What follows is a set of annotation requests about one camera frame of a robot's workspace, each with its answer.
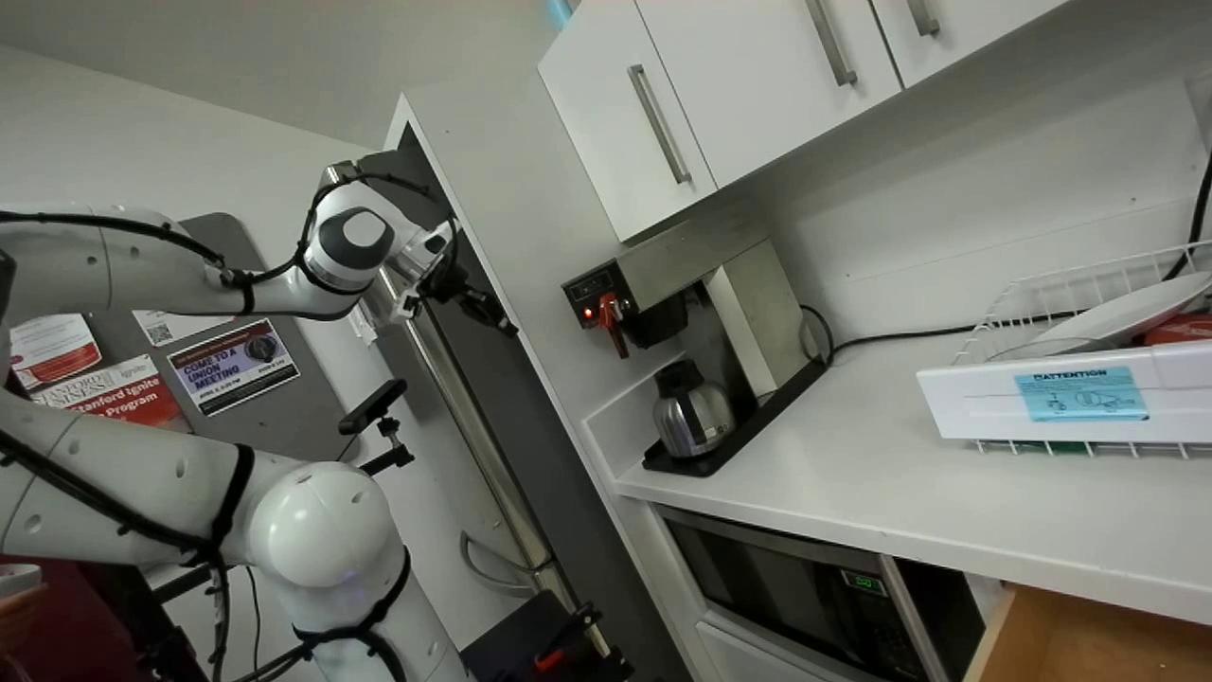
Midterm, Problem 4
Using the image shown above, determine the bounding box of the sticker with dark picture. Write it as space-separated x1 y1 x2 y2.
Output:
169 313 305 420

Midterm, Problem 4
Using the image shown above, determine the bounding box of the steel coffee carafe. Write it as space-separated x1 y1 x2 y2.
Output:
650 356 740 461

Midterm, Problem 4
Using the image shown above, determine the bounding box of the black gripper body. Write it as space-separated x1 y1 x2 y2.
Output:
422 224 489 313

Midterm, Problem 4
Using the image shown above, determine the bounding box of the white wire dish rack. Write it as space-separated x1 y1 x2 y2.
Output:
963 240 1212 372

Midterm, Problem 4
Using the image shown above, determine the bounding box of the black wall cable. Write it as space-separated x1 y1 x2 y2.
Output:
1160 149 1212 283

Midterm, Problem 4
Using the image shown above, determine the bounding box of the black and steel coffee maker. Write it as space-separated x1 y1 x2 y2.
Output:
562 224 838 482

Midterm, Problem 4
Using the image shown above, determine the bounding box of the black diagonal pole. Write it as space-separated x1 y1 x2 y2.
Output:
74 560 211 682

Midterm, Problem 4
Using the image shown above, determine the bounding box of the built-in black microwave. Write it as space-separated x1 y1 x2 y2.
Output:
655 504 945 682

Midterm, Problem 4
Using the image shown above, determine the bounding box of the black cable along robot arm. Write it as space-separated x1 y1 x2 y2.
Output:
0 174 459 682

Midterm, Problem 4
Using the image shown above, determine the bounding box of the red warning sign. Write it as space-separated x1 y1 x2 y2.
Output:
30 353 185 432

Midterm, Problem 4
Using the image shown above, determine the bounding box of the white drawer front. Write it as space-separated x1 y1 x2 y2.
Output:
690 608 874 682

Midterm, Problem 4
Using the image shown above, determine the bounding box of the brown wooden cabinet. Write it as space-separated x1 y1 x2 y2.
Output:
963 584 1212 682

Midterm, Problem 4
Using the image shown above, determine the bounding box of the white wall cabinet door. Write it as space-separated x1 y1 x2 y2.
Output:
540 0 719 241
868 0 1072 89
632 0 905 190

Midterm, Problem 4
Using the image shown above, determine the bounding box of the white and red sign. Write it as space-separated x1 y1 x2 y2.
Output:
3 312 108 392

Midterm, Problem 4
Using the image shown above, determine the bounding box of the black coffee maker power cord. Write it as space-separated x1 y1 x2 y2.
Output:
796 299 1017 372

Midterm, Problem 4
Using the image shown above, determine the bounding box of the dark red bulky object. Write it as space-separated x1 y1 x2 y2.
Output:
0 560 143 682

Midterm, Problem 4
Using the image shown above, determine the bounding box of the black equipment box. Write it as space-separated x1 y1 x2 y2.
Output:
459 588 636 682

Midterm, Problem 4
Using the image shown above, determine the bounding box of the black lever handle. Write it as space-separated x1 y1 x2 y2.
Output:
334 375 410 438

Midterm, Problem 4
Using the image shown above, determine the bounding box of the white paper with QR code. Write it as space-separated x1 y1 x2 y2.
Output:
129 305 240 353

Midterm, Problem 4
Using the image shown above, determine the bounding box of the small red item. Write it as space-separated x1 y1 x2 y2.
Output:
1139 312 1212 349

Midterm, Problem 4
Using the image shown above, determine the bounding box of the white plate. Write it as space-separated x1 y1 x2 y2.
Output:
1008 267 1212 365

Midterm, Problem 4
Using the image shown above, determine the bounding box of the black clamp knob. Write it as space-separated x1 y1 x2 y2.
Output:
349 420 422 485

